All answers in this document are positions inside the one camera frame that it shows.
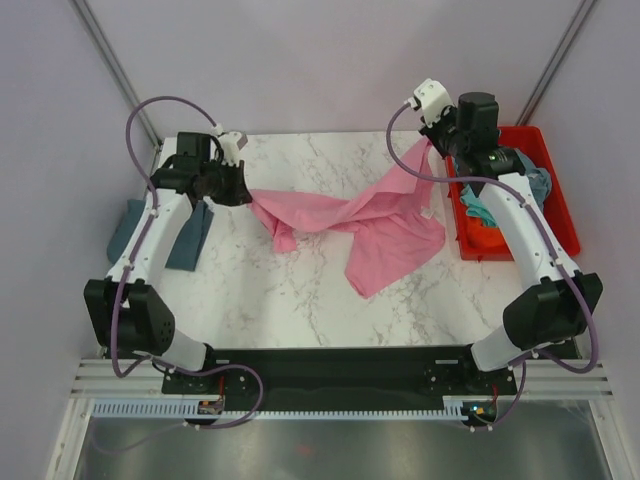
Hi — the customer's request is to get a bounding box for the white slotted cable duct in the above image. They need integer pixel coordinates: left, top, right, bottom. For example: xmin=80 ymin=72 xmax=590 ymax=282
xmin=90 ymin=396 xmax=496 ymax=420

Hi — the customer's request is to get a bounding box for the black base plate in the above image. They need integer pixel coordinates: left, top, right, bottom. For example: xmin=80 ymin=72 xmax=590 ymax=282
xmin=162 ymin=346 xmax=517 ymax=412

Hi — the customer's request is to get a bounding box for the grey blue t shirt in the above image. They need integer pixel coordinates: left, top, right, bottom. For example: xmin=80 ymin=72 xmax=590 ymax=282
xmin=516 ymin=149 xmax=553 ymax=211

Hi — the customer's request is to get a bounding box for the red plastic bin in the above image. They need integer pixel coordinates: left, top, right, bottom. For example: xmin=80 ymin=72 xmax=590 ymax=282
xmin=448 ymin=126 xmax=581 ymax=262

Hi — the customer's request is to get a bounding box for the orange garment in bin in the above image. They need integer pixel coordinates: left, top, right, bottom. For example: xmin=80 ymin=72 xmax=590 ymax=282
xmin=466 ymin=217 xmax=507 ymax=251

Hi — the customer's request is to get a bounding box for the corner aluminium post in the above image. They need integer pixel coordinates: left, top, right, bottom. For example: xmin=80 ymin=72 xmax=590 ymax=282
xmin=515 ymin=0 xmax=600 ymax=126
xmin=69 ymin=0 xmax=164 ymax=149

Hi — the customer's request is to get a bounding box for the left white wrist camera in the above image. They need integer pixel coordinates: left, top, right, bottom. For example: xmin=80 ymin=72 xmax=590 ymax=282
xmin=212 ymin=125 xmax=248 ymax=166

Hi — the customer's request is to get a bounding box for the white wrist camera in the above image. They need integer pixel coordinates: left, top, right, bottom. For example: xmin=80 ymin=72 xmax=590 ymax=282
xmin=212 ymin=125 xmax=248 ymax=166
xmin=406 ymin=78 xmax=454 ymax=127

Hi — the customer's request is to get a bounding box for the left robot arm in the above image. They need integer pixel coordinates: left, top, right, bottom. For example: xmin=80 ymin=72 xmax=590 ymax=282
xmin=83 ymin=128 xmax=252 ymax=393

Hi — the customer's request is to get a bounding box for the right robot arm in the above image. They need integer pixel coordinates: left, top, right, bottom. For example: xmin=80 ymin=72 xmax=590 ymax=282
xmin=412 ymin=81 xmax=603 ymax=394

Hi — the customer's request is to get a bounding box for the left corner aluminium post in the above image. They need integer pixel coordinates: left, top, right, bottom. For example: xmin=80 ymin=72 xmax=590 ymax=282
xmin=69 ymin=0 xmax=164 ymax=149

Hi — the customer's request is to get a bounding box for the folded dark blue t shirt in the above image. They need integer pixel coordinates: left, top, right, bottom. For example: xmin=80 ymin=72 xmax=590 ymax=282
xmin=106 ymin=199 xmax=214 ymax=272

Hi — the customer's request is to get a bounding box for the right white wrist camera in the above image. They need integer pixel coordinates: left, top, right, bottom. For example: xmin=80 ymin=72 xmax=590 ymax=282
xmin=406 ymin=78 xmax=454 ymax=127

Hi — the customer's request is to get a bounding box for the aluminium frame rail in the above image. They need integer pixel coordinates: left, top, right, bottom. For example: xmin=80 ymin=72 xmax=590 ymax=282
xmin=71 ymin=360 xmax=612 ymax=402

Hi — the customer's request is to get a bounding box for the teal t shirt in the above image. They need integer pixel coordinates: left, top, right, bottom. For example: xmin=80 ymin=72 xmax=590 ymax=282
xmin=460 ymin=185 xmax=498 ymax=228

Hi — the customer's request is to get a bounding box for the pink t shirt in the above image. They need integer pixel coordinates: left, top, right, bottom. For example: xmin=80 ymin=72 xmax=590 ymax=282
xmin=249 ymin=165 xmax=446 ymax=298

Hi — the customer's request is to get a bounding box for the right corner aluminium post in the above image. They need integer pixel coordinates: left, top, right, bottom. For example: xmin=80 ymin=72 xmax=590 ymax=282
xmin=515 ymin=0 xmax=600 ymax=126

